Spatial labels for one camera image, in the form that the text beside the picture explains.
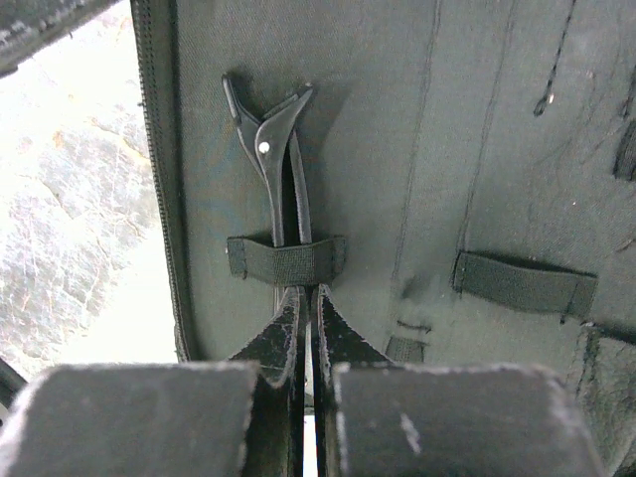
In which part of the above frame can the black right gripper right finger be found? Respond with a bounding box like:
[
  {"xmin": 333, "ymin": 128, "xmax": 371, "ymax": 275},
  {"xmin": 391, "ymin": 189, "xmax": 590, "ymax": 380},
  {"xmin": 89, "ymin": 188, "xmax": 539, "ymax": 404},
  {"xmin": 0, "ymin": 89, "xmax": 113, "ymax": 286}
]
[{"xmin": 313, "ymin": 285, "xmax": 604, "ymax": 476}]

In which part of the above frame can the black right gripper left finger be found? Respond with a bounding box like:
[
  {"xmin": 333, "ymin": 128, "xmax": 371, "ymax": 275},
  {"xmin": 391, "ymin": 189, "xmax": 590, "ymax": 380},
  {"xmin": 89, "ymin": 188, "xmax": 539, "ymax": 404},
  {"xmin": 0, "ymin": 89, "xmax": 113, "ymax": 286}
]
[{"xmin": 1, "ymin": 287, "xmax": 304, "ymax": 476}]

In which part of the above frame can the black zip tool case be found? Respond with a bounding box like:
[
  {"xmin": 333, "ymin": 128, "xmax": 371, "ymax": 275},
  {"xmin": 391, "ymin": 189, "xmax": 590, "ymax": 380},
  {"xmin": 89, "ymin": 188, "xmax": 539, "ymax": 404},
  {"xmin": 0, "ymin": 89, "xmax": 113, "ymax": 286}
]
[{"xmin": 131, "ymin": 1, "xmax": 635, "ymax": 476}]

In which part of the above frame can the black hair clip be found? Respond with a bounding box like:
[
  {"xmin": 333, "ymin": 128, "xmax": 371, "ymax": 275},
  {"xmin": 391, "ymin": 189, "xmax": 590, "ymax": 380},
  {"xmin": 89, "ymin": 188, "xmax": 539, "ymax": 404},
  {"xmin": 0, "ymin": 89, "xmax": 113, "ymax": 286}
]
[{"xmin": 222, "ymin": 73, "xmax": 314, "ymax": 247}]

